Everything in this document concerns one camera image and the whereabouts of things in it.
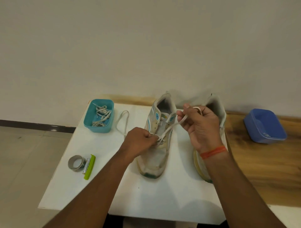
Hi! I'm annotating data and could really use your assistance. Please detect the teal plastic container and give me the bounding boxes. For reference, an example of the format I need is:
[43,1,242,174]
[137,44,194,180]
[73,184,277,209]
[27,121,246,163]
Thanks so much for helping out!
[83,99,115,133]

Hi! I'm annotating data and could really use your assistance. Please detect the green utility cutter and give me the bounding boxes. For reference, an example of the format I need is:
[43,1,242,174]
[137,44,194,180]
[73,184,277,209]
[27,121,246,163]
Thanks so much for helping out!
[82,154,96,181]

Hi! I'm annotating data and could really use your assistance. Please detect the worn white sneaker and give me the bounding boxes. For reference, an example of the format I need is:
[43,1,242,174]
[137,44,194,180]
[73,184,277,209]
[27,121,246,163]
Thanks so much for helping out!
[193,94,229,183]
[136,91,177,179]

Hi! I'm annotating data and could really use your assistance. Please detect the grey tape roll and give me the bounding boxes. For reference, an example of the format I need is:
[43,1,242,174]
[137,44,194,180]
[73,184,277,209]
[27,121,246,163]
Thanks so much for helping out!
[68,155,87,172]

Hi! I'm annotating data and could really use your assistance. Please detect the person's left hand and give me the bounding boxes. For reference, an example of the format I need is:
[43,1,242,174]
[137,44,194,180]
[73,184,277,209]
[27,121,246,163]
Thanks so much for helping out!
[117,127,159,164]

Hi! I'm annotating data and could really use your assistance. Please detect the blue plastic container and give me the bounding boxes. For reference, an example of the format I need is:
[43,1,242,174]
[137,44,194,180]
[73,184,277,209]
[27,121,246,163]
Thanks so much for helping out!
[243,108,288,144]

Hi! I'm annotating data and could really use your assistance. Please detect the orange thread wristband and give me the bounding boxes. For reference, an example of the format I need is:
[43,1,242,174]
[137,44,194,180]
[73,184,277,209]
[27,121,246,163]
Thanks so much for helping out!
[200,145,229,160]

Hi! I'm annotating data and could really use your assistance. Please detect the person's right hand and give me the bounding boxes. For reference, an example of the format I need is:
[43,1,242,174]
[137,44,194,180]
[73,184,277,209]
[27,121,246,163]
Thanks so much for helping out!
[177,104,227,154]

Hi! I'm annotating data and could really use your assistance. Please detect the person's right forearm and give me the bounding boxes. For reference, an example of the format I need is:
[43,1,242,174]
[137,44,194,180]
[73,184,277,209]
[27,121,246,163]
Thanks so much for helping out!
[203,151,286,228]

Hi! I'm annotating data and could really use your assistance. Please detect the black trousers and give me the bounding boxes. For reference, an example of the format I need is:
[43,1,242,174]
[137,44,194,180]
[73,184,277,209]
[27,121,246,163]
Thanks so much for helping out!
[103,212,229,228]

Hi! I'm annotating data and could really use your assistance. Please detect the person's left forearm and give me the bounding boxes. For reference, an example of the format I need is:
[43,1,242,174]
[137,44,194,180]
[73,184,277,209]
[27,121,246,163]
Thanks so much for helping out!
[43,153,135,228]

